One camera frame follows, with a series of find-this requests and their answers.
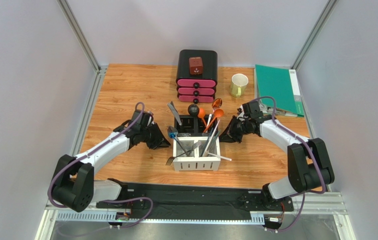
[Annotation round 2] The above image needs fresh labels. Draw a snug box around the small white plastic spoon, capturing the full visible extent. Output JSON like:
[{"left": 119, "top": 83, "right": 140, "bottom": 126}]
[{"left": 206, "top": 113, "right": 213, "bottom": 126}]

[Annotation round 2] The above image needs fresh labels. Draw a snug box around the white plastic chopstick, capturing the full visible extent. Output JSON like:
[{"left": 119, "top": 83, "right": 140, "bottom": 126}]
[{"left": 207, "top": 152, "right": 232, "bottom": 161}]

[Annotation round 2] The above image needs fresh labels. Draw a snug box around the black pink drawer cabinet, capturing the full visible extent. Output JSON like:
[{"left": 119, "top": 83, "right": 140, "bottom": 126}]
[{"left": 176, "top": 49, "right": 218, "bottom": 104}]

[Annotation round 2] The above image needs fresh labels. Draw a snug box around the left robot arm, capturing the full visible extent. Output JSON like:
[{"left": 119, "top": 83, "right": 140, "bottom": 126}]
[{"left": 48, "top": 109, "right": 171, "bottom": 213}]

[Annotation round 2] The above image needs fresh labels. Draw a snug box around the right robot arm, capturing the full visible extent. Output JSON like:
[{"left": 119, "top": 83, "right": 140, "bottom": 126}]
[{"left": 219, "top": 100, "right": 335, "bottom": 202}]

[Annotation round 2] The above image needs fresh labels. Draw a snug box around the black utensil caddy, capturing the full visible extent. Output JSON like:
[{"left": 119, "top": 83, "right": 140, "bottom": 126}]
[{"left": 174, "top": 115, "right": 218, "bottom": 137}]

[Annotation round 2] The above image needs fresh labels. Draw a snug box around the black plastic fork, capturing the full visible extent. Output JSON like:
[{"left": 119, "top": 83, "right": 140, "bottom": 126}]
[{"left": 165, "top": 153, "right": 186, "bottom": 166}]

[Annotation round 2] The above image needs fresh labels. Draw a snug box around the white orange chopstick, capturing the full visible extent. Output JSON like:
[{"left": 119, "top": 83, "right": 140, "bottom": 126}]
[{"left": 201, "top": 119, "right": 220, "bottom": 157}]

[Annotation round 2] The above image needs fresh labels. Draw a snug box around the silver metal chopstick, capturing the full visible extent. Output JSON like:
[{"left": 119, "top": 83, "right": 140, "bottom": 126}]
[{"left": 203, "top": 134, "right": 215, "bottom": 157}]

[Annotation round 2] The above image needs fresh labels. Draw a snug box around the steel spoon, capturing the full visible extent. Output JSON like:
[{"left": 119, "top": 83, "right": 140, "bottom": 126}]
[{"left": 211, "top": 98, "right": 222, "bottom": 111}]

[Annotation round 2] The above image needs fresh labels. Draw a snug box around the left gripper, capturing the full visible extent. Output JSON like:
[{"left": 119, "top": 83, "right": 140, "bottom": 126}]
[{"left": 140, "top": 122, "right": 171, "bottom": 150}]

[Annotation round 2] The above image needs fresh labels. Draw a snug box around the teal chopstick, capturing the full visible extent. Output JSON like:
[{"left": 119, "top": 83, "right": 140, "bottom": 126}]
[{"left": 205, "top": 130, "right": 220, "bottom": 155}]

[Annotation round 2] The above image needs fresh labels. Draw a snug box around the black ladle spoon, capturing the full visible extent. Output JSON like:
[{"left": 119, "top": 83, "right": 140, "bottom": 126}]
[{"left": 188, "top": 104, "right": 200, "bottom": 117}]

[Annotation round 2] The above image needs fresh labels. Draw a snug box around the pale yellow mug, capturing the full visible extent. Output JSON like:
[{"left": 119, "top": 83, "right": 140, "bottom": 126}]
[{"left": 230, "top": 73, "right": 249, "bottom": 98}]

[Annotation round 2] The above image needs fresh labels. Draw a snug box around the steel fork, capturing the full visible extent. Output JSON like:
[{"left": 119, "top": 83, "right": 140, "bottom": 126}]
[{"left": 167, "top": 125, "right": 190, "bottom": 156}]

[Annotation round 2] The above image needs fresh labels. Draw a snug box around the green folder binder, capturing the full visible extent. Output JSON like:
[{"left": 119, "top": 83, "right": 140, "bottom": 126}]
[{"left": 254, "top": 64, "right": 304, "bottom": 117}]

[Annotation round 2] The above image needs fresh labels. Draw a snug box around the white slotted utensil caddy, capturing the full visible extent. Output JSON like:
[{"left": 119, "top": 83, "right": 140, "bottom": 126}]
[{"left": 172, "top": 136, "right": 221, "bottom": 172}]

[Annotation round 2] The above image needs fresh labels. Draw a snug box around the brown cube box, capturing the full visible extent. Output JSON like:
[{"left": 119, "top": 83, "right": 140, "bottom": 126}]
[{"left": 189, "top": 56, "right": 203, "bottom": 75}]

